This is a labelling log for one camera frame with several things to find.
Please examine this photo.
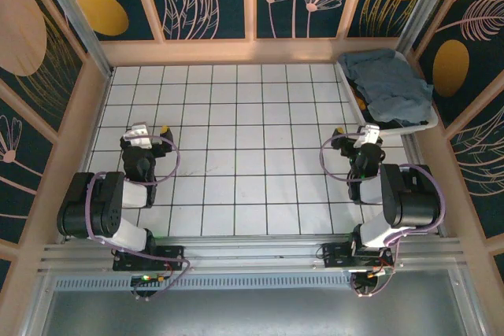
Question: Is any grey-blue t-shirt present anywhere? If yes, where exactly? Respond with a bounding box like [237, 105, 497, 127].
[339, 48, 434, 124]

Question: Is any white plastic basket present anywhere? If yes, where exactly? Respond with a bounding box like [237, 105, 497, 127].
[336, 50, 438, 135]

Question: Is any grey metal sheet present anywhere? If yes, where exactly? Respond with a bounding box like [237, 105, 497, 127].
[37, 287, 487, 336]

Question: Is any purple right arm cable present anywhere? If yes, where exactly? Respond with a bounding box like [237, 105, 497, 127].
[319, 133, 448, 298]

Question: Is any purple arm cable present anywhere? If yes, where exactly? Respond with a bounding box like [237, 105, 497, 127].
[319, 133, 448, 298]
[86, 135, 192, 301]

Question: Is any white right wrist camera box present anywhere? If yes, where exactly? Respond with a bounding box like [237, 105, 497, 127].
[353, 123, 381, 148]

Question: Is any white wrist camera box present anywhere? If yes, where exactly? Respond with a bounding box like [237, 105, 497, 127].
[353, 123, 381, 148]
[122, 123, 153, 150]

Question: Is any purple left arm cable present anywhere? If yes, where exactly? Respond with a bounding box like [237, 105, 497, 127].
[86, 135, 192, 301]

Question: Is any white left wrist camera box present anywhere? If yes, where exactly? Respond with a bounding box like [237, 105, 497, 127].
[122, 123, 153, 150]

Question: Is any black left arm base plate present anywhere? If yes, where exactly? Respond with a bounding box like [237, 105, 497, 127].
[113, 244, 186, 272]

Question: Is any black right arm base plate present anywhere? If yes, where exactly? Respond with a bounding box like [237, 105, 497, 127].
[321, 241, 395, 274]

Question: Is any aluminium corner post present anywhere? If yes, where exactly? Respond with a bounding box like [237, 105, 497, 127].
[31, 0, 114, 79]
[396, 0, 460, 56]

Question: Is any aluminium mounting rail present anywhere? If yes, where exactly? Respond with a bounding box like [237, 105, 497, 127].
[37, 234, 469, 275]

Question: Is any perforated metal cable tray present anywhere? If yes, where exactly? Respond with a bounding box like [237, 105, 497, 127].
[53, 272, 355, 290]

